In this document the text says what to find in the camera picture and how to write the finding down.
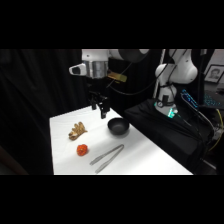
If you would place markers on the framed picture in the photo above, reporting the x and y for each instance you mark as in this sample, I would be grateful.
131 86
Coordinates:
214 73

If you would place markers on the yellow tag on wrist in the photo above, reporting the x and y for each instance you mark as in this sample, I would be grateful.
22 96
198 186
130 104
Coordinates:
118 77

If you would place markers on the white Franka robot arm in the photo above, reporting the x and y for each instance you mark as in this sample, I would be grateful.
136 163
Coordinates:
181 71

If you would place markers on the black curtain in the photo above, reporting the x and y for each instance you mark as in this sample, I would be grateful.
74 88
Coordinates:
36 100

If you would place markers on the cyan backlit keyboard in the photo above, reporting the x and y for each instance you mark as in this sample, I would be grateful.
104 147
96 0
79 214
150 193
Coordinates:
213 100

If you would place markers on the red ball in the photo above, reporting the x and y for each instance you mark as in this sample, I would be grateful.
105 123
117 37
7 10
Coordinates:
82 150

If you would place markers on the blue-lit electronic device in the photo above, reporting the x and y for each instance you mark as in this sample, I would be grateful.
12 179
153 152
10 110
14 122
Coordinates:
190 98

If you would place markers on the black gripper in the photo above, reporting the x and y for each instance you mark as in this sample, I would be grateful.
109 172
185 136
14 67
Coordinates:
96 87

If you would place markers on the tan plush toy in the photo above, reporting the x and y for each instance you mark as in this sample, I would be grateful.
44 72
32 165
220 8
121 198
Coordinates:
77 130

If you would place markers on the metal tongs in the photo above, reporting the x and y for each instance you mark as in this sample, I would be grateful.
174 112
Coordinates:
106 158

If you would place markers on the black bowl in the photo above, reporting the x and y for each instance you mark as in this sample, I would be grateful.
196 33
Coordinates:
118 127

